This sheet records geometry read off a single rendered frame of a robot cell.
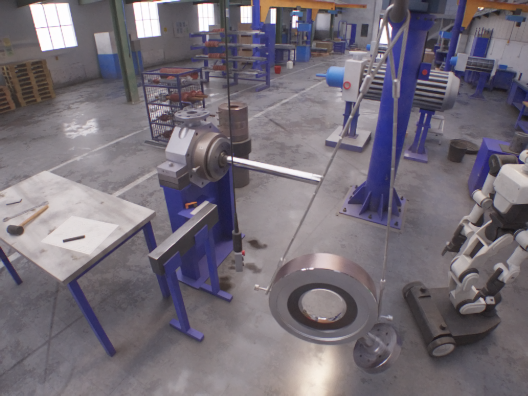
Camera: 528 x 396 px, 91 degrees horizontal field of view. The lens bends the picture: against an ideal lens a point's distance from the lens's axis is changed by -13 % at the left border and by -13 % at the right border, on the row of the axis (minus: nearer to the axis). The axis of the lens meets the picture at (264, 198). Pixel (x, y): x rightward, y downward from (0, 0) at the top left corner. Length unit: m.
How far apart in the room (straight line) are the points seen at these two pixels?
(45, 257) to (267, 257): 1.86
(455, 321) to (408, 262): 0.83
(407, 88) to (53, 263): 3.18
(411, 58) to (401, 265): 1.97
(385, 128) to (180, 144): 2.08
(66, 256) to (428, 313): 2.51
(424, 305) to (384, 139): 1.70
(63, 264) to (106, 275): 1.18
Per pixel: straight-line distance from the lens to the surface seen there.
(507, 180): 2.05
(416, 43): 3.16
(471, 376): 2.64
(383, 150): 3.37
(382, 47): 14.02
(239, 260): 1.50
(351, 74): 5.25
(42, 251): 2.16
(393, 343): 1.21
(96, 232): 2.13
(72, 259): 1.99
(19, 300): 3.34
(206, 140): 2.20
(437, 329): 2.47
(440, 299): 2.73
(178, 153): 2.19
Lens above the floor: 2.03
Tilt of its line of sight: 32 degrees down
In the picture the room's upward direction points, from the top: straight up
